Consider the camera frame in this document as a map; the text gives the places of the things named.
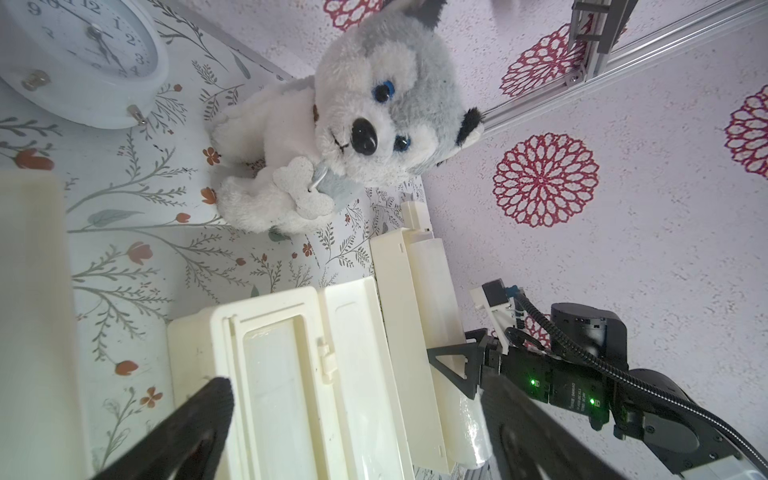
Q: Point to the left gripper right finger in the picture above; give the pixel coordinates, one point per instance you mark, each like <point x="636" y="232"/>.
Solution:
<point x="528" y="444"/>

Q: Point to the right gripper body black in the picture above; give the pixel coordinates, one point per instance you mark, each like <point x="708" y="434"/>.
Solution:
<point x="573" y="387"/>

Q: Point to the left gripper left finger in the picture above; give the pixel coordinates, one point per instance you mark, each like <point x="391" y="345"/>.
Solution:
<point x="189" y="444"/>

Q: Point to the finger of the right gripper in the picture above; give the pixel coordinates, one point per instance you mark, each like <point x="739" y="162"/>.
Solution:
<point x="462" y="364"/>

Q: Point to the cream wrap dispenser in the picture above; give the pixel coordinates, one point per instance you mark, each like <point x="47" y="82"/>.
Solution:
<point x="41" y="417"/>
<point x="314" y="390"/>

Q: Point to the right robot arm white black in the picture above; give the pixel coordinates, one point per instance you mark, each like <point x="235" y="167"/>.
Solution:
<point x="575" y="358"/>

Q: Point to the floral table mat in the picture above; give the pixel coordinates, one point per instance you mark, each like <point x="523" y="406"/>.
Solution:
<point x="146" y="242"/>

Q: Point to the grey husky plush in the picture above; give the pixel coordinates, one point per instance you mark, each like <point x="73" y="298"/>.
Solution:
<point x="382" y="108"/>

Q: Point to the small white round clock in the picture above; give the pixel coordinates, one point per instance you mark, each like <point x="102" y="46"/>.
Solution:
<point x="96" y="63"/>

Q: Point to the grey wall shelf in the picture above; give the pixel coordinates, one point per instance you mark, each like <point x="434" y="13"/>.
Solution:
<point x="595" y="28"/>

